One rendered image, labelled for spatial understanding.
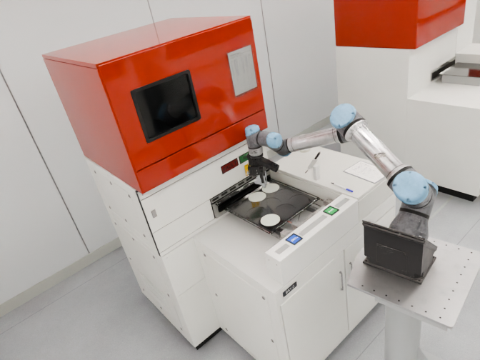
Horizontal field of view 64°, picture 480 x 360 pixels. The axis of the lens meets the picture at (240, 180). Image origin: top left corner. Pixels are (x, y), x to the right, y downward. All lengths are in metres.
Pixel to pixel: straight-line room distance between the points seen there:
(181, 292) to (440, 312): 1.30
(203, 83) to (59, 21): 1.57
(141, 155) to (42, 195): 1.68
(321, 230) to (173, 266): 0.82
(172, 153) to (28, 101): 1.55
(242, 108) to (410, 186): 0.93
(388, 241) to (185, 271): 1.09
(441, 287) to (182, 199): 1.22
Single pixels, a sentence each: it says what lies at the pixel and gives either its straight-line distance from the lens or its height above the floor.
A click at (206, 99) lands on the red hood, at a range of 1.88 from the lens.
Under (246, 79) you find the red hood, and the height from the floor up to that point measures 1.53.
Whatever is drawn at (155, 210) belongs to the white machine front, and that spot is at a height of 1.09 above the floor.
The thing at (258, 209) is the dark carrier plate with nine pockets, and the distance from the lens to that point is 2.07.
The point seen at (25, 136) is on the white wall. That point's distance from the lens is 3.18.
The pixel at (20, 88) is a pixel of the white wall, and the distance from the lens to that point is 3.13.
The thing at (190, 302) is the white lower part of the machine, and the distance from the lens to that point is 2.34.
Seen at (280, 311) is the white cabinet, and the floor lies 0.70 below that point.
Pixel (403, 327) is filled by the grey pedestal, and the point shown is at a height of 0.51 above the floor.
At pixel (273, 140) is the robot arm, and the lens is 1.87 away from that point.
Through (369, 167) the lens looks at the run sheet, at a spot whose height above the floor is 0.97.
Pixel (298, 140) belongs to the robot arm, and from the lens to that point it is 1.95.
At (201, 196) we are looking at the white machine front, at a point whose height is 1.02.
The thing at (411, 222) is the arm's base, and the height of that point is 1.06.
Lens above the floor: 2.07
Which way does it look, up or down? 30 degrees down
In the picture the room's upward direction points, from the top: 12 degrees counter-clockwise
